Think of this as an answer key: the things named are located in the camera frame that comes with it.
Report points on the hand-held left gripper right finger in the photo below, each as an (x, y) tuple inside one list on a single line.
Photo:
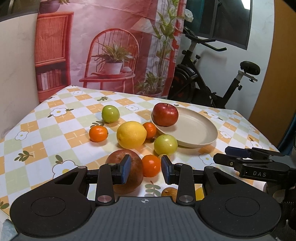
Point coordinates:
[(166, 170)]

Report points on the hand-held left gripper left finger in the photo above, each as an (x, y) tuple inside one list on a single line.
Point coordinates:
[(125, 170)]

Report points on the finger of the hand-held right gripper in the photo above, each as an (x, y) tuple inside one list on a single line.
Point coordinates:
[(231, 162), (234, 151)]

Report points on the brownish red apple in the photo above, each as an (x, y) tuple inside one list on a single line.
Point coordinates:
[(136, 176)]

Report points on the mandarin orange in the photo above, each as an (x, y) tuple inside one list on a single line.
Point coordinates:
[(149, 130), (98, 134), (150, 165)]

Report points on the yellow-green apple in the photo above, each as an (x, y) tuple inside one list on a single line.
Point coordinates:
[(165, 144)]

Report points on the yellow lemon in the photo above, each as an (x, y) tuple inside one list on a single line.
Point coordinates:
[(131, 134)]

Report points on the beige plate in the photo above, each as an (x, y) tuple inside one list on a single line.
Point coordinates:
[(196, 129)]

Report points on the small yellow-brown fruit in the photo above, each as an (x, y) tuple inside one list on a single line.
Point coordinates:
[(170, 192)]

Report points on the dark teal cloth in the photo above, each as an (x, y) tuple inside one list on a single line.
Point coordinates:
[(288, 139)]

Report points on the dark red apple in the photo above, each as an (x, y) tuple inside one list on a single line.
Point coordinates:
[(165, 114)]

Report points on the small green apple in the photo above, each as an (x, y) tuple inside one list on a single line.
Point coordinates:
[(110, 113)]

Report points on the checkered floral tablecloth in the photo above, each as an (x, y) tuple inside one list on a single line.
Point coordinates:
[(46, 139)]

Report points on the black exercise bike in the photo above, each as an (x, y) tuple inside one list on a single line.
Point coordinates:
[(185, 76)]

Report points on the orange wooden panel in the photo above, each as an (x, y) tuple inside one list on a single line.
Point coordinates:
[(277, 69)]

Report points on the dark window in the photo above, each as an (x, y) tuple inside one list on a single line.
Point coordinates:
[(226, 23)]

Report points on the white cabinet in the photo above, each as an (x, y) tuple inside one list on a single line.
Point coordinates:
[(16, 81)]

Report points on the printed red backdrop cloth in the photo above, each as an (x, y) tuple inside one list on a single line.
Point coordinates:
[(92, 23)]

